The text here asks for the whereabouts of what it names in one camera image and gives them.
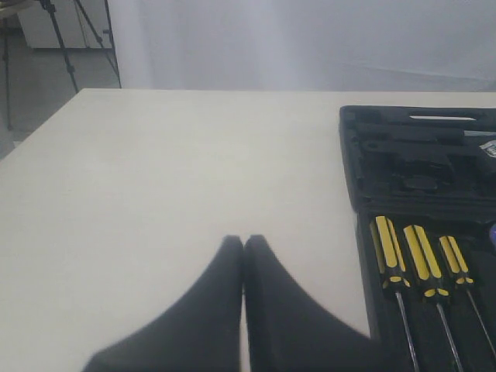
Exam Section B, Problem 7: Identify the large yellow black screwdriver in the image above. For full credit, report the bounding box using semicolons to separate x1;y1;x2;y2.
370;215;420;371

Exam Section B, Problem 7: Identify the white backdrop curtain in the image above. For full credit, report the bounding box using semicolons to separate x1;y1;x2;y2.
109;1;495;91

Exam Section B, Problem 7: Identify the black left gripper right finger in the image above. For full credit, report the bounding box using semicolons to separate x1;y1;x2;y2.
243;235;388;371

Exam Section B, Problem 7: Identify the medium yellow black screwdriver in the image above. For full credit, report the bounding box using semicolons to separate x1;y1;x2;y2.
403;225;464;371

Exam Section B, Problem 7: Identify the small yellow black screwdriver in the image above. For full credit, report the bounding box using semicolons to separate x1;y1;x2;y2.
439;236;495;354

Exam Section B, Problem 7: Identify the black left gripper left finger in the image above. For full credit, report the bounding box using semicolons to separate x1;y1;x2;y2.
85;236;243;371

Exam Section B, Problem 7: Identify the black plastic tool case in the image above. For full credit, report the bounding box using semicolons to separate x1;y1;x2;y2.
339;105;495;371

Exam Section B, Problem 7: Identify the black tripod stand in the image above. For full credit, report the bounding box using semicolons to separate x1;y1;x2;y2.
0;0;123;131

